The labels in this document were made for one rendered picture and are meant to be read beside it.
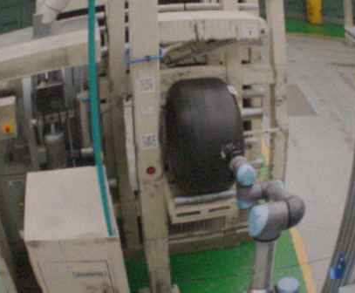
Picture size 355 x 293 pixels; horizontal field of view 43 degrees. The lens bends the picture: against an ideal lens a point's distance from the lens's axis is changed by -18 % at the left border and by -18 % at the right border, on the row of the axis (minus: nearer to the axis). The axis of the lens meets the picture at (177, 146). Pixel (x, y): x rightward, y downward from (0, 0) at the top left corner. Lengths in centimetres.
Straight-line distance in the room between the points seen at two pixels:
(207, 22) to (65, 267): 152
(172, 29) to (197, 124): 56
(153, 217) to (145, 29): 103
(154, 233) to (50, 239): 114
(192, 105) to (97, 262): 96
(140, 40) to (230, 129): 59
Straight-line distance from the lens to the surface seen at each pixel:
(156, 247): 296
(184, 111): 248
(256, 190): 221
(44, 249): 191
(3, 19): 1221
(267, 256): 191
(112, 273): 199
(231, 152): 231
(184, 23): 270
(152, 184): 272
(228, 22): 276
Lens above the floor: 237
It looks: 27 degrees down
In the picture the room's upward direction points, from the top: 2 degrees counter-clockwise
